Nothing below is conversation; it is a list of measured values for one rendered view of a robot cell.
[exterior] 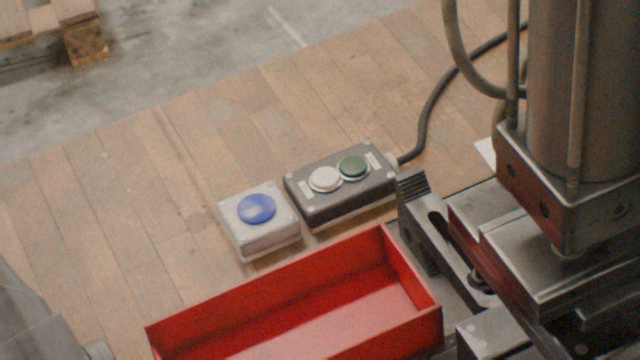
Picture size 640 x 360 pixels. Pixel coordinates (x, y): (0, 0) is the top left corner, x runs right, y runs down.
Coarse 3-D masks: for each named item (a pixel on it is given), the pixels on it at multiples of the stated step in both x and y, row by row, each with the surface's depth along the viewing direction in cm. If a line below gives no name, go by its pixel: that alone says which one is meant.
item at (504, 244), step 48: (480, 192) 95; (480, 240) 88; (528, 240) 86; (624, 240) 85; (528, 288) 83; (576, 288) 83; (624, 288) 85; (528, 336) 89; (576, 336) 85; (624, 336) 84
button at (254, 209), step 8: (248, 200) 125; (256, 200) 124; (264, 200) 124; (272, 200) 124; (240, 208) 124; (248, 208) 124; (256, 208) 124; (264, 208) 124; (272, 208) 124; (240, 216) 123; (248, 216) 123; (256, 216) 123; (264, 216) 123; (256, 224) 123
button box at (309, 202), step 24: (480, 48) 141; (456, 72) 139; (432, 96) 136; (360, 144) 129; (312, 168) 128; (336, 168) 127; (384, 168) 127; (288, 192) 127; (312, 192) 125; (336, 192) 125; (360, 192) 125; (384, 192) 126; (312, 216) 124; (336, 216) 125
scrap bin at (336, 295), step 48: (336, 240) 117; (384, 240) 118; (240, 288) 115; (288, 288) 118; (336, 288) 120; (384, 288) 119; (192, 336) 116; (240, 336) 117; (288, 336) 116; (336, 336) 116; (384, 336) 109; (432, 336) 113
